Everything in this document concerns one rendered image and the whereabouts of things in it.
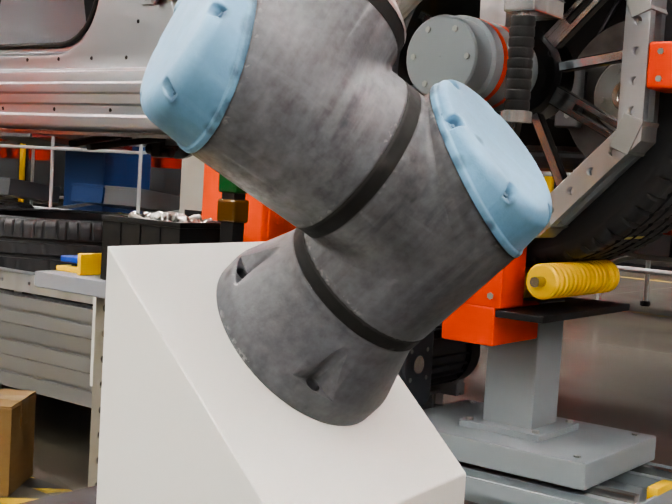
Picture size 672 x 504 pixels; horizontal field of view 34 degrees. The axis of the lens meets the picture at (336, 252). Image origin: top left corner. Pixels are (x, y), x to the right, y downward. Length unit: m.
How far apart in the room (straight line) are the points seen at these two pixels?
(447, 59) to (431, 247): 0.86
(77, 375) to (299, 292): 1.64
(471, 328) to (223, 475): 1.01
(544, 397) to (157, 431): 1.19
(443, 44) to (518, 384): 0.63
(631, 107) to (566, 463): 0.58
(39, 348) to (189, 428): 1.75
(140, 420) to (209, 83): 0.29
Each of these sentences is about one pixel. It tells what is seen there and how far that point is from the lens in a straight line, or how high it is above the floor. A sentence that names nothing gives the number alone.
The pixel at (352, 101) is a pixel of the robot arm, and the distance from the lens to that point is 0.85.
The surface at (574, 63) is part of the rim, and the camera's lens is 1.90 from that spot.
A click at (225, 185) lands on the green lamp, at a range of 1.88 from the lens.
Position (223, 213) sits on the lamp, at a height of 0.59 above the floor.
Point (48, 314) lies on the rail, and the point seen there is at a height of 0.31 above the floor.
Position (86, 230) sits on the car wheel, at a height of 0.48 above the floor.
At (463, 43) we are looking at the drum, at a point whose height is 0.87.
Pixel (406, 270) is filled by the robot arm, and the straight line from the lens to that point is 0.90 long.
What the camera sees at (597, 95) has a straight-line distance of 2.32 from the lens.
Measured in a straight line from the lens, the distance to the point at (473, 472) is 1.98.
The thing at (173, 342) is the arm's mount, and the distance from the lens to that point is 0.92.
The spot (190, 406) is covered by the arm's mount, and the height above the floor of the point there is 0.47.
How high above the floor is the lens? 0.66
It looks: 4 degrees down
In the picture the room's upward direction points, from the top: 3 degrees clockwise
